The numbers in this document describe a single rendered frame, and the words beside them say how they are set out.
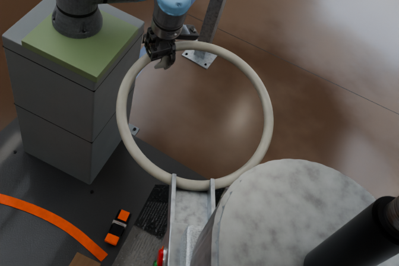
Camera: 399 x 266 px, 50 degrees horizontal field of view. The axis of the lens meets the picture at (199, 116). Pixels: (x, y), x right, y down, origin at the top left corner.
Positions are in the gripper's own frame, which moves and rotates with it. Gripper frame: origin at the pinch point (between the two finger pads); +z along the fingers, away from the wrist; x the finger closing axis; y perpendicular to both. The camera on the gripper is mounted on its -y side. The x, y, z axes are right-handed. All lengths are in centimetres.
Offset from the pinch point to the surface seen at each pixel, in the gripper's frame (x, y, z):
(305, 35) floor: -47, -163, 138
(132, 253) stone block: 52, 31, 26
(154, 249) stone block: 54, 24, 20
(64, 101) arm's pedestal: -15, 32, 42
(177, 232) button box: 56, 32, -64
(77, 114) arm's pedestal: -9, 28, 45
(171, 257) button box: 58, 34, -65
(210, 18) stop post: -60, -72, 93
